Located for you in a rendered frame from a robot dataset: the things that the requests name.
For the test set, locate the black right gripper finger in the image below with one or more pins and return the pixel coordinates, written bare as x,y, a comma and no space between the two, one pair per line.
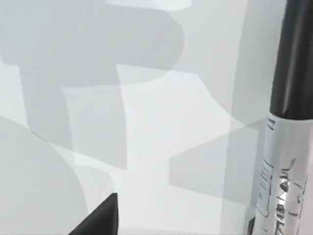
102,218

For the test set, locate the black and silver bottle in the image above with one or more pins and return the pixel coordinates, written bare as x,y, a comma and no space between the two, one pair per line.
288,147

